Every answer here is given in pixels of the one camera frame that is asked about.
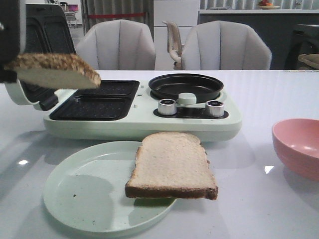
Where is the pink bowl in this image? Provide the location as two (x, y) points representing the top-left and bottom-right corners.
(272, 119), (319, 181)

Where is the dark grey kitchen counter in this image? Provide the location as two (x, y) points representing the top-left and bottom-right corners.
(198, 9), (319, 70)

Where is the white refrigerator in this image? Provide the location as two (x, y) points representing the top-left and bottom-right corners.
(154, 0), (200, 70)

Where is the black round frying pan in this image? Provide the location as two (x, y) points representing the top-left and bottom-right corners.
(149, 73), (224, 103)

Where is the mint green round plate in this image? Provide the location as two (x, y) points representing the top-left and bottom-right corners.
(43, 141), (175, 238)

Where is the mint green breakfast maker base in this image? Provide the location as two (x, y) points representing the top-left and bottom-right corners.
(44, 80), (242, 141)

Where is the grey upholstered chair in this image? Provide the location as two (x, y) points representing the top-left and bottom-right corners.
(76, 19), (156, 70)
(181, 20), (272, 70)

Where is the red barrier tape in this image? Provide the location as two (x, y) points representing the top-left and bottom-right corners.
(88, 12), (147, 19)

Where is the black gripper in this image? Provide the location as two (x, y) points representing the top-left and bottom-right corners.
(0, 0), (20, 83)

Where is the silver control knob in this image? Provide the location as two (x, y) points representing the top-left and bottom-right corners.
(205, 100), (224, 118)
(158, 99), (177, 116)

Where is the left grey upholstered chair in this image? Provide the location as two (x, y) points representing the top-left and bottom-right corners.
(76, 19), (156, 70)

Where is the metal shelf rack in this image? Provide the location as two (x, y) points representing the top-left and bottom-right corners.
(46, 0), (83, 29)

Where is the white bread slice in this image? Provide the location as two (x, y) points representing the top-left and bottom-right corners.
(4, 53), (101, 89)
(125, 132), (218, 200)

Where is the right silver control knob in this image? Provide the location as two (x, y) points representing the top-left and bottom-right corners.
(205, 100), (224, 118)

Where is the fruit plate on counter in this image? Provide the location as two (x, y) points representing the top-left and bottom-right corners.
(257, 0), (280, 10)

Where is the right grey upholstered chair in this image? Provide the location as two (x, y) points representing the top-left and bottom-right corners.
(181, 20), (272, 70)

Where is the beige sofa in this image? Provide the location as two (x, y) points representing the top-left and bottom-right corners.
(298, 53), (319, 70)

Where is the mint green sandwich maker lid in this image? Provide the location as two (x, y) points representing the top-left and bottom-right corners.
(5, 3), (75, 111)

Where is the beige office chair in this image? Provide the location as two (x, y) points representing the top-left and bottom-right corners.
(162, 21), (183, 70)

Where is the left silver control knob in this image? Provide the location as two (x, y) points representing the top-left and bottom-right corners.
(158, 99), (177, 116)

